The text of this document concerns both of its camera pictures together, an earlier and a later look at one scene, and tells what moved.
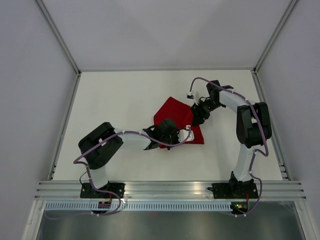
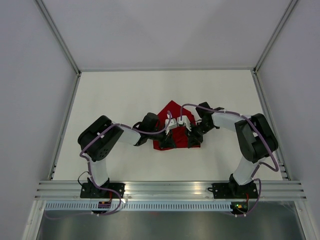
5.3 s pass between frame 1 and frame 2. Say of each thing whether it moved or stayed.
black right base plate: stayed
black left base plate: stayed
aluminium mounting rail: stayed
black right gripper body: moved
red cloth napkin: moved
